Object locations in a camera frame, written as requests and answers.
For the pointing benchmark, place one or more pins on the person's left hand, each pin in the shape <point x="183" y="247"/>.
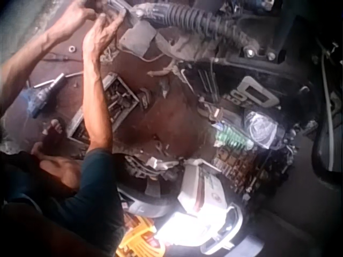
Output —
<point x="77" y="14"/>

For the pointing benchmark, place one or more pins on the small metal washer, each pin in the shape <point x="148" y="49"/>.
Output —
<point x="71" y="48"/>

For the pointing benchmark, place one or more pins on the thin metal rod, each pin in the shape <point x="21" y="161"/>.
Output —
<point x="74" y="74"/>

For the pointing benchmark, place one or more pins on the brown fuse box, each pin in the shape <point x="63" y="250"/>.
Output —
<point x="234" y="168"/>

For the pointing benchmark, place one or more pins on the blue power drill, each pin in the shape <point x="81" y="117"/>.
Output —
<point x="44" y="92"/>

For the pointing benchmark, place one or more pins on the person's left fingers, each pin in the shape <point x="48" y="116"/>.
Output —
<point x="92" y="8"/>

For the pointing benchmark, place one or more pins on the clear plastic bag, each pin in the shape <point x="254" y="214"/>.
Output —
<point x="264" y="128"/>

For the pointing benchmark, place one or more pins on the metal tray of sockets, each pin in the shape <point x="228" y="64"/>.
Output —
<point x="118" y="99"/>

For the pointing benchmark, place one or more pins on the person's right fingers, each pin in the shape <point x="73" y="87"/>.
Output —
<point x="112" y="21"/>

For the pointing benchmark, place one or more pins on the yellow orange packet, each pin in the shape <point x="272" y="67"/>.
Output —
<point x="139" y="238"/>

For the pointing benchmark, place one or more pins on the person's legs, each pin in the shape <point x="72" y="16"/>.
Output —
<point x="60" y="168"/>

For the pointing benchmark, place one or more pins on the grey plastic frame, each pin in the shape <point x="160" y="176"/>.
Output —
<point x="258" y="92"/>

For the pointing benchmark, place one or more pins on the dirty grey rag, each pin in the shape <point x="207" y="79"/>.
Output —
<point x="185" y="48"/>

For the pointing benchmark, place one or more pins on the person's right hand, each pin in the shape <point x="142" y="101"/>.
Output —
<point x="100" y="40"/>

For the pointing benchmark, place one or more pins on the green ribbed part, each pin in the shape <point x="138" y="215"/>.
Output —
<point x="233" y="137"/>

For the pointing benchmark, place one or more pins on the steering rack with rubber boot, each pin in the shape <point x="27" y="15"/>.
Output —
<point x="187" y="18"/>

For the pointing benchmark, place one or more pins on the white plastic cover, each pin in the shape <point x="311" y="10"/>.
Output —
<point x="198" y="184"/>

